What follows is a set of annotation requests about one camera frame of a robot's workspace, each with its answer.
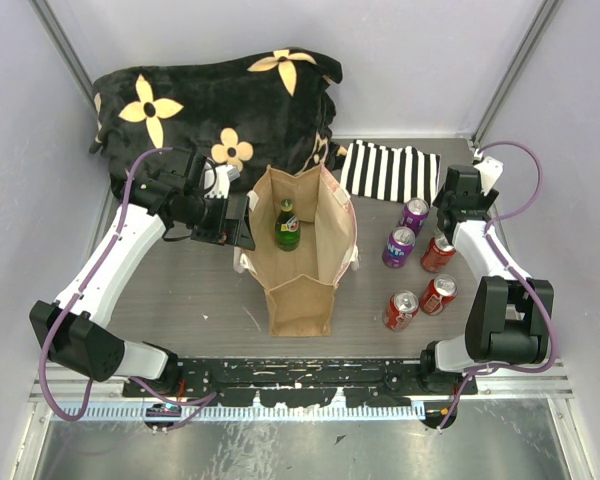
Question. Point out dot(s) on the red cola can right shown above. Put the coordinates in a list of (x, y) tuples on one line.
[(441, 291)]

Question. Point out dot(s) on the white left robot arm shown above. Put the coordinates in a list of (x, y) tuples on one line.
[(73, 329)]

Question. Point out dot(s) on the red cola can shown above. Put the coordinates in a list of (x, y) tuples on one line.
[(401, 309), (441, 291), (438, 254)]

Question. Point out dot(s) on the purple fanta can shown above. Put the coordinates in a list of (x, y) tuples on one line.
[(400, 244), (414, 214)]

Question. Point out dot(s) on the red cola can rear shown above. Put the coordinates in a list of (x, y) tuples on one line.
[(438, 254)]

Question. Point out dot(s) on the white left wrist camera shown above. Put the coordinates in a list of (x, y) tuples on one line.
[(218, 179)]

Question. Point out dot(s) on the purple Fanta can front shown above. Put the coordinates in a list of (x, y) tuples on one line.
[(400, 244)]

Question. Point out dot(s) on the tan canvas tote bag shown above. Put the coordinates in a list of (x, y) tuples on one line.
[(300, 285)]

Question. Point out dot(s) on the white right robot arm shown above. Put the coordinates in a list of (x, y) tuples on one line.
[(509, 324)]

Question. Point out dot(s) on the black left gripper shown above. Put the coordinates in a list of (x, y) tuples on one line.
[(243, 237)]

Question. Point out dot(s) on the green Perrier glass bottle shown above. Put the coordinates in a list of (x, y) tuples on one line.
[(287, 227)]

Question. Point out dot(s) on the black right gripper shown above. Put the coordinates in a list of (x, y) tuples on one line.
[(482, 202)]

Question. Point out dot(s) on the red cola can front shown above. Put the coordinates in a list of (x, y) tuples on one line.
[(401, 309)]

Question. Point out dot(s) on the black white striped cloth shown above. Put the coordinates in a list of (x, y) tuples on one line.
[(390, 174)]

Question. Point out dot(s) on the black floral plush blanket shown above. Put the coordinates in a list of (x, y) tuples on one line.
[(268, 109)]

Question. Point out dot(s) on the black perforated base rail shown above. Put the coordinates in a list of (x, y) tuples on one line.
[(239, 382)]

